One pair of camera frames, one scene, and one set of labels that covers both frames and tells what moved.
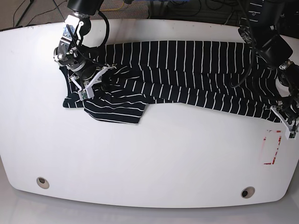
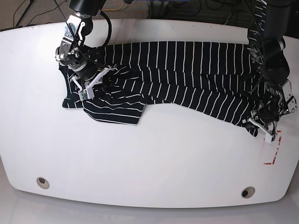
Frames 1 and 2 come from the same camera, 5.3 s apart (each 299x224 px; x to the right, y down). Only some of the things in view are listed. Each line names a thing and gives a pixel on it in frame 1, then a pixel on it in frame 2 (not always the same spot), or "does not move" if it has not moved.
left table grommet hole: (43, 183) does not move
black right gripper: (289, 108) to (268, 113)
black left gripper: (88, 73) does not move
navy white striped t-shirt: (225, 74) does not move
